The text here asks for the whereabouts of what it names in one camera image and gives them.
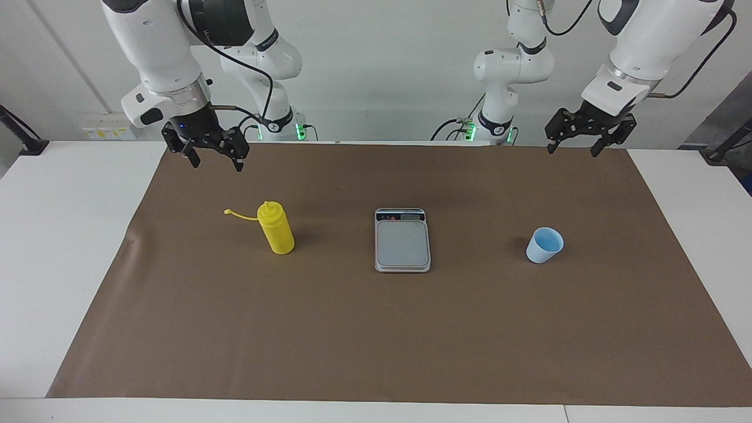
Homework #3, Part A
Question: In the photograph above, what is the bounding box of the yellow squeeze bottle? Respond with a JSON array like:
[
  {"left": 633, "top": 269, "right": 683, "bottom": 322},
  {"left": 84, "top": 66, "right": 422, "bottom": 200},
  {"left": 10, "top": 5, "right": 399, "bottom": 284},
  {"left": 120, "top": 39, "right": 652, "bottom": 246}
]
[{"left": 224, "top": 200, "right": 296, "bottom": 256}]

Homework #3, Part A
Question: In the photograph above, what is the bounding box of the light blue plastic cup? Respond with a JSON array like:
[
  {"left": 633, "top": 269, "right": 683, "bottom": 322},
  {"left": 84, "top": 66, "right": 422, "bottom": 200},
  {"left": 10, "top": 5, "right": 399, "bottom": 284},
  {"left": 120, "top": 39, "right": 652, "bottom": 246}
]
[{"left": 526, "top": 227, "right": 565, "bottom": 264}]

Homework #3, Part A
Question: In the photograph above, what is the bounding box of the silver digital kitchen scale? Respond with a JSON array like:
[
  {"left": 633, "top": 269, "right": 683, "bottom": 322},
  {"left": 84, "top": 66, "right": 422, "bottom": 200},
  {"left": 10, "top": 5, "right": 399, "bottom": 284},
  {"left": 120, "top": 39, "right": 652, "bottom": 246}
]
[{"left": 374, "top": 207, "right": 431, "bottom": 273}]

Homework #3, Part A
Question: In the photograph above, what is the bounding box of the black clamp stand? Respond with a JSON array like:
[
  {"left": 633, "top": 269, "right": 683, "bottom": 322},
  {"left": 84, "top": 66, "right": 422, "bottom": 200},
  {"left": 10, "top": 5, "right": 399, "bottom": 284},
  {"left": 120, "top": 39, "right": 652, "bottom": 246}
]
[
  {"left": 699, "top": 117, "right": 752, "bottom": 164},
  {"left": 0, "top": 105, "right": 50, "bottom": 156}
]

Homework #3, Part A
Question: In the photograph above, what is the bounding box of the brown paper table mat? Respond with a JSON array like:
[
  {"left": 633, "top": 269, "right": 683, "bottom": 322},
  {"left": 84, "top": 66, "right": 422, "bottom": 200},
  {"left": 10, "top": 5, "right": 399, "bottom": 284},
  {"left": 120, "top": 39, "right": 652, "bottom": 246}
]
[{"left": 46, "top": 141, "right": 752, "bottom": 408}]

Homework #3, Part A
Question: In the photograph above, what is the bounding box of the black right base cable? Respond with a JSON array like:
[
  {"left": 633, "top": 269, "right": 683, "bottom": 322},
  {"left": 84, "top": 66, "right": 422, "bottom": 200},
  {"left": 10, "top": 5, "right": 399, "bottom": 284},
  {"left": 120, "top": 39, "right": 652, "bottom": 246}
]
[{"left": 236, "top": 113, "right": 262, "bottom": 142}]

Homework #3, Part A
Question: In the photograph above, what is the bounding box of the black base cable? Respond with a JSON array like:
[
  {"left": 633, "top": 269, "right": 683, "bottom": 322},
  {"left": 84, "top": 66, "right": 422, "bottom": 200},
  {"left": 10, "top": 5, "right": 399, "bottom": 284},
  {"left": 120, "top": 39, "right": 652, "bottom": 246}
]
[
  {"left": 430, "top": 116, "right": 472, "bottom": 142},
  {"left": 236, "top": 113, "right": 262, "bottom": 142}
]

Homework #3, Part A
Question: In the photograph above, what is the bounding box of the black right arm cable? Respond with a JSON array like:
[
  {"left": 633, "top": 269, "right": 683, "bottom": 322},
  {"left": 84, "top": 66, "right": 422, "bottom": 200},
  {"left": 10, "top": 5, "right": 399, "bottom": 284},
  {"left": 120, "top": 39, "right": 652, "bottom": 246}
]
[{"left": 176, "top": 0, "right": 276, "bottom": 127}]

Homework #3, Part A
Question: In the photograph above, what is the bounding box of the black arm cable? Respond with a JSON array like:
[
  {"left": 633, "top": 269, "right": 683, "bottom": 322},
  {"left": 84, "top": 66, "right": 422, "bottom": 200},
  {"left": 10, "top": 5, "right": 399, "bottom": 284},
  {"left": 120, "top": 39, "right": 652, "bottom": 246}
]
[
  {"left": 538, "top": 0, "right": 738, "bottom": 99},
  {"left": 176, "top": 0, "right": 276, "bottom": 127}
]

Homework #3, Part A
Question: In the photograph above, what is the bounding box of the white wall socket box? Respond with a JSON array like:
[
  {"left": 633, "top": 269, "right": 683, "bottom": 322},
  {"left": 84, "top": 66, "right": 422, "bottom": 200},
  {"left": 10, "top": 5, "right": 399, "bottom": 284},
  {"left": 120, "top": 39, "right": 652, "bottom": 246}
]
[{"left": 81, "top": 113, "right": 142, "bottom": 140}]

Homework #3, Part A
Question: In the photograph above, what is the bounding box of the black left base cable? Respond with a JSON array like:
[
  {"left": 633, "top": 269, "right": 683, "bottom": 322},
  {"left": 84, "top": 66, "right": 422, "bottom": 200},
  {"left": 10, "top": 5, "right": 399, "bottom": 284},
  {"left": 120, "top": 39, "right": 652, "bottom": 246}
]
[{"left": 430, "top": 116, "right": 472, "bottom": 142}]

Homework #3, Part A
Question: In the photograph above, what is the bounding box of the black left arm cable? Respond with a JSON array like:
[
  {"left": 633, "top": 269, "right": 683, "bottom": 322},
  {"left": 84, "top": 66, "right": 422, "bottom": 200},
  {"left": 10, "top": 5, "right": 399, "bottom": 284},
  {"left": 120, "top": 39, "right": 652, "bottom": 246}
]
[{"left": 538, "top": 0, "right": 738, "bottom": 99}]

